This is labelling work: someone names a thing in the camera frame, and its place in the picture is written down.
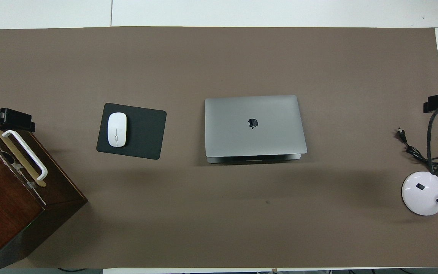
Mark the silver Apple laptop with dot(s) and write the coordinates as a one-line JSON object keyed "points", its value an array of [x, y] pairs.
{"points": [[242, 133]]}

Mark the white desk lamp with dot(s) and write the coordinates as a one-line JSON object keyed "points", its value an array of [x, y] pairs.
{"points": [[422, 194]]}

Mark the dark brown wooden box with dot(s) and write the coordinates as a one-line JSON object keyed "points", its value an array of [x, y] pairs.
{"points": [[6, 213]]}

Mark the white computer mouse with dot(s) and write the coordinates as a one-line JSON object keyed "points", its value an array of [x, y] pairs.
{"points": [[116, 129]]}

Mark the black mouse pad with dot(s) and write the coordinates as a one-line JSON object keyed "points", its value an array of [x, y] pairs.
{"points": [[145, 133]]}

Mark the brown paper table mat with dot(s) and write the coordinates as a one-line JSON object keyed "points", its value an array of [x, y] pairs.
{"points": [[219, 68]]}

